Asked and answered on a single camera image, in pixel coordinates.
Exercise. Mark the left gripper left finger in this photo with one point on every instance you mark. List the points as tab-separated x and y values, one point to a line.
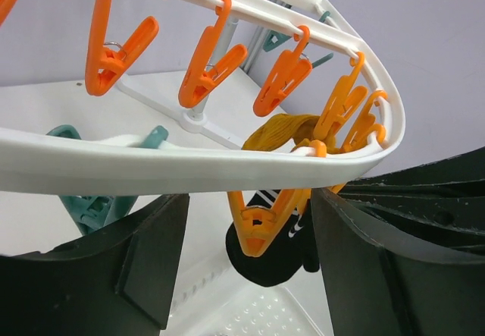
118	280

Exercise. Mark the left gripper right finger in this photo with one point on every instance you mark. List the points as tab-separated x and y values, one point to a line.
403	253

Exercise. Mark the black striped sock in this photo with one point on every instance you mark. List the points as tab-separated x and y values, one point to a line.
292	249

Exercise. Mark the orange clothes peg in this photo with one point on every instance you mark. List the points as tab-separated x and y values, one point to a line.
199	81
107	61
343	102
289	70
257	226
364	125

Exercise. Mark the white oval clip hanger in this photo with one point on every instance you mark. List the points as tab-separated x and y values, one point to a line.
34	163

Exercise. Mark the mustard yellow sock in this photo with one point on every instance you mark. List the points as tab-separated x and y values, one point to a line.
279	130

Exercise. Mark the white laundry basket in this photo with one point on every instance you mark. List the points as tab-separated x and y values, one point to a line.
212	298

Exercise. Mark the white drying rack stand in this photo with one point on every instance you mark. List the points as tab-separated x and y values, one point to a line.
195	120

